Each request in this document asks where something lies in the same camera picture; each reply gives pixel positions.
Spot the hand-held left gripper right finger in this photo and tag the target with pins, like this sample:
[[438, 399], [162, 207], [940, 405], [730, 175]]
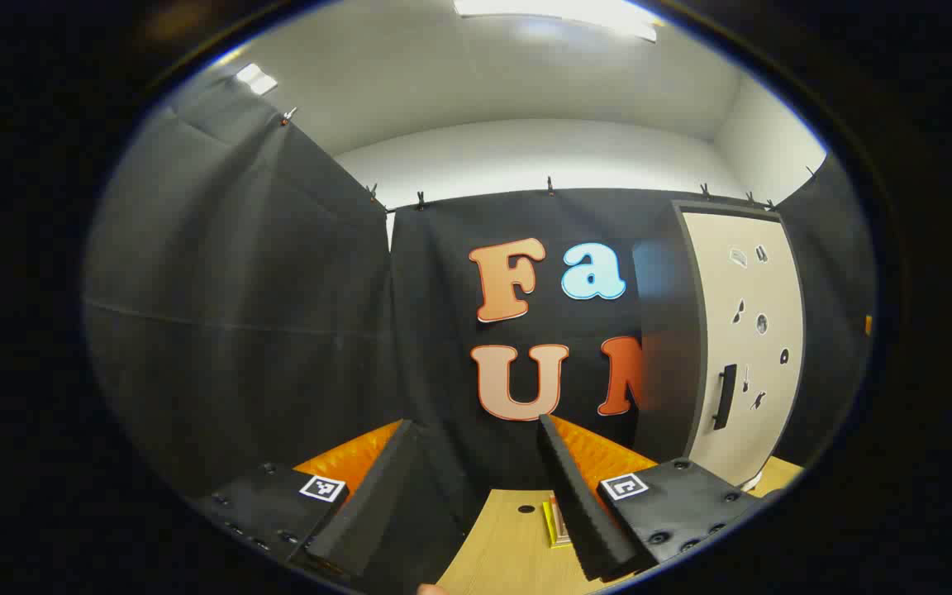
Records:
[[579, 504]]

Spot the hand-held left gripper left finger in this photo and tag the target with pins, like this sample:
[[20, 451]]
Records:
[[373, 496]]

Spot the beige cabinet door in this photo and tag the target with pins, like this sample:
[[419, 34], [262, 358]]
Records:
[[724, 281]]

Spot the grey cabinet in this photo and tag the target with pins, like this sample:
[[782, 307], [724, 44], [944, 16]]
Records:
[[670, 372]]

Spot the yellow booklet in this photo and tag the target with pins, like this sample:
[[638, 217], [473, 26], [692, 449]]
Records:
[[547, 526]]

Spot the black backdrop cloth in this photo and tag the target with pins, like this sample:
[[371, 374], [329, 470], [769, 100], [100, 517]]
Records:
[[278, 330]]

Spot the row of black cloth clips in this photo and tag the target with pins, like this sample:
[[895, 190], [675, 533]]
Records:
[[550, 185]]

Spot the small ceiling light panel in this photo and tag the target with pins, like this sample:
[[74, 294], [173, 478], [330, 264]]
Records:
[[255, 78]]

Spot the long ceiling light panel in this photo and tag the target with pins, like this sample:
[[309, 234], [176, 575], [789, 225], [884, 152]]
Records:
[[559, 10]]

